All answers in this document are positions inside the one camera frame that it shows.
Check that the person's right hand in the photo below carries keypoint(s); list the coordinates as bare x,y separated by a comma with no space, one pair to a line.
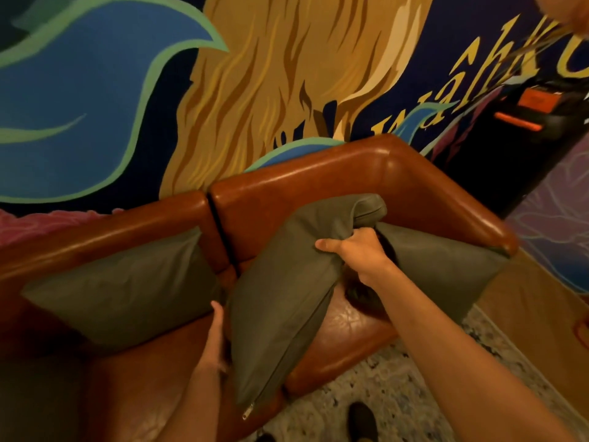
363,255

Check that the person's left hand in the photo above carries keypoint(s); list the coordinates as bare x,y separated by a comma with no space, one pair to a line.
214,340

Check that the person's left thumb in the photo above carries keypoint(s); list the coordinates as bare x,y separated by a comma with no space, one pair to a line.
217,317

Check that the person's right thumb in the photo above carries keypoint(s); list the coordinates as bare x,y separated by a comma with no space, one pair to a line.
330,246

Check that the olive green zippered cushion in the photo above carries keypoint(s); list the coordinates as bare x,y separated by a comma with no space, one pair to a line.
294,289

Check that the person's right forearm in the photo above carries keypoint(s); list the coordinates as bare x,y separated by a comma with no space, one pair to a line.
455,363

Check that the person's left forearm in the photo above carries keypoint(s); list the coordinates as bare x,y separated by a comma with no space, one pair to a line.
191,407

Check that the brown leather sofa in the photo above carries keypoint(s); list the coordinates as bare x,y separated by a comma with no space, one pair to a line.
184,253

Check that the speckled grey rug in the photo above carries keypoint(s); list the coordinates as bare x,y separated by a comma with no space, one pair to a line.
414,382

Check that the person's black shoe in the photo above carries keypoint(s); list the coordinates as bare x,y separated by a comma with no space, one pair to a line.
362,421

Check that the black machine with orange parts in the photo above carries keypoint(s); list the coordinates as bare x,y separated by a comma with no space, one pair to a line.
529,133

